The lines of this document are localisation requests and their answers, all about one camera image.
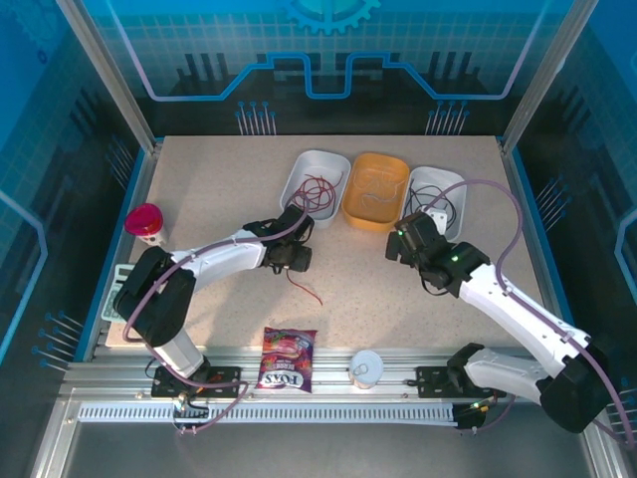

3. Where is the thin white cable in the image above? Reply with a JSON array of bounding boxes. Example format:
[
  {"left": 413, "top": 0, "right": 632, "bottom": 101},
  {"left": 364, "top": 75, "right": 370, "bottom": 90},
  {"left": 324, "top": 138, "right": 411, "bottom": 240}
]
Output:
[{"left": 356, "top": 167, "right": 404, "bottom": 211}]

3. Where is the thin black cable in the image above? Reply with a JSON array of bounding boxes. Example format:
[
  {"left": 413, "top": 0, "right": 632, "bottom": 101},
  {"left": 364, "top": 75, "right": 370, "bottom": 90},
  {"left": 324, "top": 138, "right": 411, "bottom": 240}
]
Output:
[{"left": 407, "top": 177, "right": 458, "bottom": 231}]

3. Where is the thin red cable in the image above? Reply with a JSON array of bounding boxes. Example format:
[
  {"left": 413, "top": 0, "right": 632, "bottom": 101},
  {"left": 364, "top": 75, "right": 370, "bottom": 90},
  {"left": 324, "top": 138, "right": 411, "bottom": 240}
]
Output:
[{"left": 286, "top": 171, "right": 348, "bottom": 307}]

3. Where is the orange plastic tray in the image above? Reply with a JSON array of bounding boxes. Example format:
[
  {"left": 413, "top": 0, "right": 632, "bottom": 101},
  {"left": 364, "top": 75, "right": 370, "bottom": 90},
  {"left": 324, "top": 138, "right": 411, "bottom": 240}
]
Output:
[{"left": 340, "top": 152, "right": 411, "bottom": 234}]

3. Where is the white plastic tray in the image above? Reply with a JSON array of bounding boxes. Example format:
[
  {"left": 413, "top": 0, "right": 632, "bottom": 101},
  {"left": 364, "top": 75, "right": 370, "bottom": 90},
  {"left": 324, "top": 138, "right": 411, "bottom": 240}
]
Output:
[
  {"left": 401, "top": 165, "right": 468, "bottom": 240},
  {"left": 279, "top": 147, "right": 352, "bottom": 230}
]

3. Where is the purple candy bag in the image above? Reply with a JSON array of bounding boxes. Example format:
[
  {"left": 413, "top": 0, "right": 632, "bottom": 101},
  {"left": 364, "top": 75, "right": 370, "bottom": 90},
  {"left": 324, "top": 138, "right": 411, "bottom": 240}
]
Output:
[{"left": 255, "top": 326, "right": 319, "bottom": 394}]

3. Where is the white tin can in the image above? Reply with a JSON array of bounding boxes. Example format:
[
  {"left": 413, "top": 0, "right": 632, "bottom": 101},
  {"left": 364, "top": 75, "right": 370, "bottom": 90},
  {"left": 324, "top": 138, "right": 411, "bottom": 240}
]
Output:
[{"left": 347, "top": 350, "right": 385, "bottom": 392}]

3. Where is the pink lidded white cup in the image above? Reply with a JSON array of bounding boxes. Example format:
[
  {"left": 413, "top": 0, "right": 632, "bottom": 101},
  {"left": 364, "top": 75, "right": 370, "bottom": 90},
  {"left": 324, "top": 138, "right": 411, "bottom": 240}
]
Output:
[{"left": 123, "top": 202, "right": 168, "bottom": 249}]

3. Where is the white calculator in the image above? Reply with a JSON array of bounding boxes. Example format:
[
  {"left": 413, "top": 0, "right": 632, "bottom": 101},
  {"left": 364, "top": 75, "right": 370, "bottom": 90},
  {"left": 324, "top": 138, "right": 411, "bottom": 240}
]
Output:
[{"left": 102, "top": 263, "right": 136, "bottom": 324}]

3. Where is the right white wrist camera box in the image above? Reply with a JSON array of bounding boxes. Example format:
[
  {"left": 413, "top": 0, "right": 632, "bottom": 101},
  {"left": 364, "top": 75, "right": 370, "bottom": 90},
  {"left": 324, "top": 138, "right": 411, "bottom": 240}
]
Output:
[{"left": 421, "top": 207, "right": 451, "bottom": 233}]

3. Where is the aluminium mounting rail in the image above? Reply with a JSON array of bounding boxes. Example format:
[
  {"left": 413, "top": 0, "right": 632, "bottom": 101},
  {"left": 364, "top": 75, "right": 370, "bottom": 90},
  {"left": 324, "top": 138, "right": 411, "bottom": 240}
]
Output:
[{"left": 59, "top": 347, "right": 598, "bottom": 405}]

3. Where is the aluminium side rail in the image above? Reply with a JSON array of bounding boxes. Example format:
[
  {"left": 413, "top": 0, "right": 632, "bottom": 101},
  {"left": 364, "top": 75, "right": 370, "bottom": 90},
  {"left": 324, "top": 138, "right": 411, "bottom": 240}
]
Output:
[
  {"left": 497, "top": 138, "right": 573, "bottom": 362},
  {"left": 74, "top": 141, "right": 163, "bottom": 362}
]

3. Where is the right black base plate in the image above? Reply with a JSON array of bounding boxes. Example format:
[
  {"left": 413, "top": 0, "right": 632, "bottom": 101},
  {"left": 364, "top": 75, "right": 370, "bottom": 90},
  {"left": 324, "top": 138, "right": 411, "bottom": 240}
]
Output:
[{"left": 415, "top": 365, "right": 508, "bottom": 399}]

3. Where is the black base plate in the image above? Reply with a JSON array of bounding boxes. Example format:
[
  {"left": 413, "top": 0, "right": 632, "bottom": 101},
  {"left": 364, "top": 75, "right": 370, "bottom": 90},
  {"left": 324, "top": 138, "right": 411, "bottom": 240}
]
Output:
[
  {"left": 415, "top": 365, "right": 508, "bottom": 399},
  {"left": 151, "top": 365, "right": 245, "bottom": 399}
]

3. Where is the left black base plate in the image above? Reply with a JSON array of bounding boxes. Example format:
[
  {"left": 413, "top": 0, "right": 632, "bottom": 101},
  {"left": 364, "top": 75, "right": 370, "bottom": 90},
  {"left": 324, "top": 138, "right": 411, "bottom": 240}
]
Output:
[{"left": 151, "top": 365, "right": 245, "bottom": 399}]

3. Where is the white slotted cable duct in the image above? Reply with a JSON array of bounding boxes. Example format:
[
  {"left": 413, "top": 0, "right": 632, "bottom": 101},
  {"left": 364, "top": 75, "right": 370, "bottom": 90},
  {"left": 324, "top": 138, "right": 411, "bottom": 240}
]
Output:
[{"left": 78, "top": 401, "right": 457, "bottom": 424}]

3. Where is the aluminium frame post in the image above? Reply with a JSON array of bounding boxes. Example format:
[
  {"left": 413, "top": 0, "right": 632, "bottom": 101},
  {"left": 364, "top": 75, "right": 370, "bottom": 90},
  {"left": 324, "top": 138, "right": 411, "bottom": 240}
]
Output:
[
  {"left": 54, "top": 0, "right": 163, "bottom": 153},
  {"left": 497, "top": 0, "right": 598, "bottom": 153}
]

